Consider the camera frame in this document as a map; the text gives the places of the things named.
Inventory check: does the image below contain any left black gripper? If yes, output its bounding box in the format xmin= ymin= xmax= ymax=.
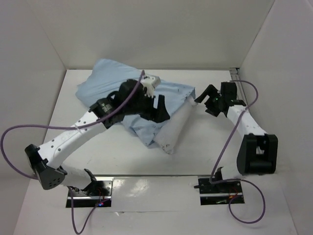
xmin=127 ymin=91 xmax=170 ymax=123

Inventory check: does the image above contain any aluminium rail frame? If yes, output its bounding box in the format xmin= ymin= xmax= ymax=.
xmin=229 ymin=67 xmax=246 ymax=98

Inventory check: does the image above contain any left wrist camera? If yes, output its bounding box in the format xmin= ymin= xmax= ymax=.
xmin=141 ymin=75 xmax=161 ymax=97

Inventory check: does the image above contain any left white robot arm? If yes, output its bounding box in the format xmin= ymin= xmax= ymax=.
xmin=25 ymin=75 xmax=170 ymax=195

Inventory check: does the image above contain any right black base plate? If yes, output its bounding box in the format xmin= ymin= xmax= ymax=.
xmin=193 ymin=178 xmax=245 ymax=206

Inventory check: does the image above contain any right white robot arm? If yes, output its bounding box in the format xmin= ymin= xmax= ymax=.
xmin=195 ymin=81 xmax=278 ymax=192

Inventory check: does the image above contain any light blue pillowcase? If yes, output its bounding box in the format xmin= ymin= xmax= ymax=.
xmin=76 ymin=59 xmax=195 ymax=154

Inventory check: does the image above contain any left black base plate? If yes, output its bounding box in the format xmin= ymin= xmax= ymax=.
xmin=66 ymin=176 xmax=113 ymax=208

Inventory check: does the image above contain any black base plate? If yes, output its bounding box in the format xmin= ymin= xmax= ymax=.
xmin=193 ymin=178 xmax=245 ymax=206
xmin=66 ymin=176 xmax=113 ymax=208

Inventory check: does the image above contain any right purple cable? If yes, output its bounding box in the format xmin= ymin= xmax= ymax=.
xmin=209 ymin=79 xmax=266 ymax=224

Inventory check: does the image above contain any white pillow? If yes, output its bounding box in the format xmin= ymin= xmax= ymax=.
xmin=153 ymin=95 xmax=196 ymax=154

